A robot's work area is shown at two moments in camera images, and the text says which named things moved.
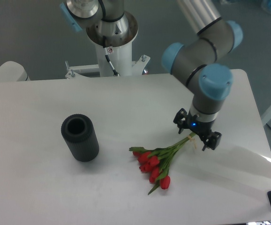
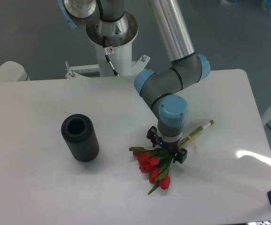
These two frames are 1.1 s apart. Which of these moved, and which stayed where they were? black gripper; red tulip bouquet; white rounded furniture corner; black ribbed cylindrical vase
Moved: black gripper
Stayed: black ribbed cylindrical vase; red tulip bouquet; white rounded furniture corner
